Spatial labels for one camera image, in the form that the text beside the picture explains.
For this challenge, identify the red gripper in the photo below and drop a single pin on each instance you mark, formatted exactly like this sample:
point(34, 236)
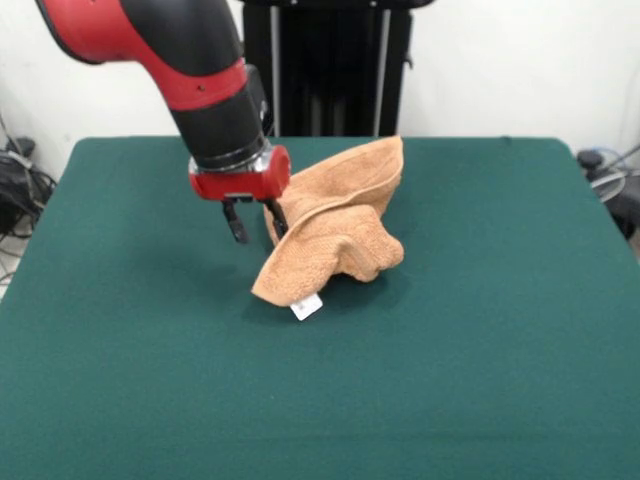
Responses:
point(240, 184)

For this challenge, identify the tan terry towel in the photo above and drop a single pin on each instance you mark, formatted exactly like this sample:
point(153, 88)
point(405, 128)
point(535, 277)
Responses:
point(320, 260)

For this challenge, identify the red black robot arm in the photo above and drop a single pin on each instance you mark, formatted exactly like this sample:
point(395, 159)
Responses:
point(200, 75)

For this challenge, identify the dark green table cloth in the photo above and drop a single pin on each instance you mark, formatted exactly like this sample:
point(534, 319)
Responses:
point(150, 350)

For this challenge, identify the grey round stand base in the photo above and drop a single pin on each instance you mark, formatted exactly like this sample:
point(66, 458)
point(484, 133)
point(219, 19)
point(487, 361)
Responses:
point(607, 185)

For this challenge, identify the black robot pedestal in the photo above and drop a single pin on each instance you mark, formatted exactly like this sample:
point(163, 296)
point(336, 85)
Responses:
point(350, 75)

